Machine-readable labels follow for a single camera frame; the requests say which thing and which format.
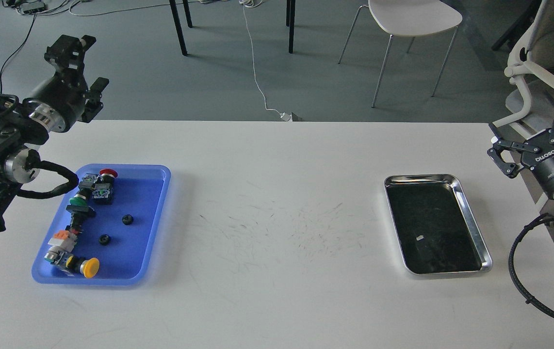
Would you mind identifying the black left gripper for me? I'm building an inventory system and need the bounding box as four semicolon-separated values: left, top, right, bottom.
22;35;109;133

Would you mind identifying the small black gear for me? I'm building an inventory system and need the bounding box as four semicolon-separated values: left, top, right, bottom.
120;214;134;226
98;234;112;246

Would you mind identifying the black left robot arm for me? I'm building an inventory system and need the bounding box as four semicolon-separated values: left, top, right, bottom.
0;35;109;232

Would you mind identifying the white grey office chair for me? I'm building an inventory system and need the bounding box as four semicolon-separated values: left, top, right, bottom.
494;0;554;139

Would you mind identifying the black table leg left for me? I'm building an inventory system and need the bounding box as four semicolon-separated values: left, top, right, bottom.
168;0;193;57

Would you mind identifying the black table leg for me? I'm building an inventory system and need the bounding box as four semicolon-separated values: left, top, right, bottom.
168;0;193;57
285;0;296;54

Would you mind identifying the silver metal tray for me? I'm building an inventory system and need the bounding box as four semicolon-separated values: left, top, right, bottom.
384;173;493;278

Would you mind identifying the blue plastic tray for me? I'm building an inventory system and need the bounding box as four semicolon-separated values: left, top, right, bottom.
32;164;172;286

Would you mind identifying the white plastic chair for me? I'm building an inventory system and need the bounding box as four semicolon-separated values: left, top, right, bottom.
338;0;463;108

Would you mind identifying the black table leg right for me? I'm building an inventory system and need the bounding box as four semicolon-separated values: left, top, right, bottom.
285;0;296;54

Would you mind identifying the black cable on floor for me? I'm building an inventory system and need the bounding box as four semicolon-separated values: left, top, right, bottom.
0;0;79;95

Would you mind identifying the green push button switch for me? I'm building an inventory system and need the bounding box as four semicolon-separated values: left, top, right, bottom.
68;173;99;207

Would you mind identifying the red push button switch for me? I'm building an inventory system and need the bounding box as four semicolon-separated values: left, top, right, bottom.
91;168;118;204

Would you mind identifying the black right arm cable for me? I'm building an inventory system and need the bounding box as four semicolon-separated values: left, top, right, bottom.
508;213;554;334

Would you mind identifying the orange white switch block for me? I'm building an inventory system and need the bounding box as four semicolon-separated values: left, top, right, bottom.
44;228;79;267

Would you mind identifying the white cable on floor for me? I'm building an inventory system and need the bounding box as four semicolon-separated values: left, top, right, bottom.
239;0;302;122

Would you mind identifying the yellow push button switch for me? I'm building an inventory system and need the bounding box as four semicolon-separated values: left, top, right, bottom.
60;254;100;279

